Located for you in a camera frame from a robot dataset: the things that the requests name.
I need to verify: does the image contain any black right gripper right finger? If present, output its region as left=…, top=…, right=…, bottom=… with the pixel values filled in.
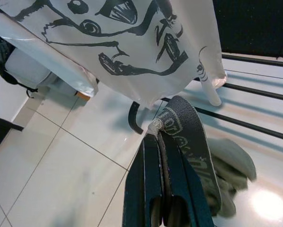
left=159, top=131, right=215, bottom=227

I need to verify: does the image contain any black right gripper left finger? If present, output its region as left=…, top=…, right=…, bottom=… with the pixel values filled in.
left=123, top=119, right=167, bottom=227

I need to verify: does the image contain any grey-green shorts dark waistband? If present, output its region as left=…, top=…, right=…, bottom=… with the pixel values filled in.
left=153, top=95, right=257, bottom=217

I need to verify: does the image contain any brown cardboard box corner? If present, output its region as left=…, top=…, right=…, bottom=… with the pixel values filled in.
left=75, top=90, right=90, bottom=103

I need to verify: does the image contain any black metal clothes rack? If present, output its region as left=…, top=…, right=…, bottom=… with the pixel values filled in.
left=128, top=53, right=283, bottom=143

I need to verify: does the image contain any white printed T-shirt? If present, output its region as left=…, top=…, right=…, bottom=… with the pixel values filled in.
left=0, top=0, right=228, bottom=110

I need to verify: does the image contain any white round container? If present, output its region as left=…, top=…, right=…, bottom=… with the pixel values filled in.
left=5, top=48, right=53, bottom=88

